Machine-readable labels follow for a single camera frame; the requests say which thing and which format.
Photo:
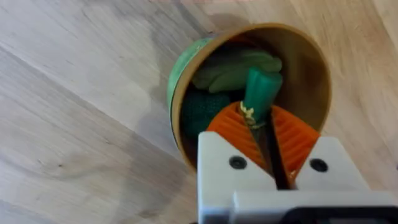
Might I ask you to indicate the green and tan toy tub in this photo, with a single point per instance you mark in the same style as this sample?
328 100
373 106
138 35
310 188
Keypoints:
298 81

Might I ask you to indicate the left gripper white and orange left finger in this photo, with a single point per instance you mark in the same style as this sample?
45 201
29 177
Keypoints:
222 161

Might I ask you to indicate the left gripper white and orange right finger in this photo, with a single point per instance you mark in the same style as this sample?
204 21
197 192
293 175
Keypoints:
323 174

